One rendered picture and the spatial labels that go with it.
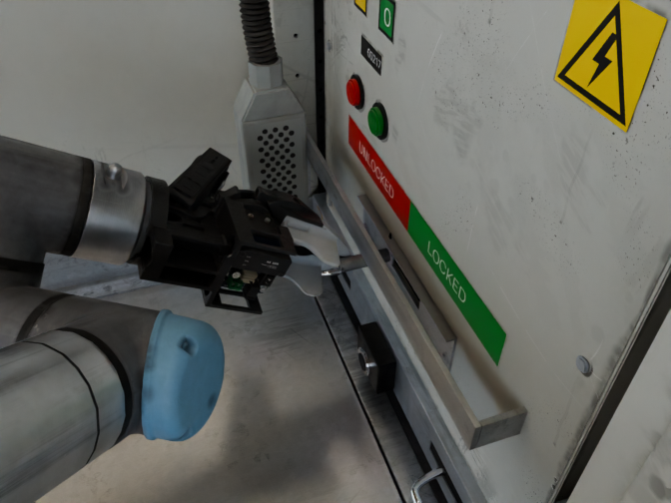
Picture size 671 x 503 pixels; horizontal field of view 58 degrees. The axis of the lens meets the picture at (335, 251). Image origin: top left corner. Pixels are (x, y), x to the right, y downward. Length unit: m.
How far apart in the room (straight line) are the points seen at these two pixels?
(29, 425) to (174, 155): 0.66
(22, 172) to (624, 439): 0.38
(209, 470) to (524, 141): 0.46
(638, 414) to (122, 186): 0.36
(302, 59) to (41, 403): 0.56
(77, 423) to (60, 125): 0.66
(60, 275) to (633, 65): 0.73
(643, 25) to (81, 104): 0.75
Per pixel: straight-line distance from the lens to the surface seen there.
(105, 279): 0.87
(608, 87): 0.31
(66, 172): 0.46
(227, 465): 0.66
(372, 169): 0.61
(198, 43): 0.83
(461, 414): 0.44
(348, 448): 0.66
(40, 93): 0.92
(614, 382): 0.35
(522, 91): 0.36
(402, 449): 0.67
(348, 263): 0.59
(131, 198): 0.47
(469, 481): 0.57
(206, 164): 0.57
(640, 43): 0.29
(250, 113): 0.65
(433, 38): 0.45
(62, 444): 0.32
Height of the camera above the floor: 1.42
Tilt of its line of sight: 42 degrees down
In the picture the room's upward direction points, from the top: straight up
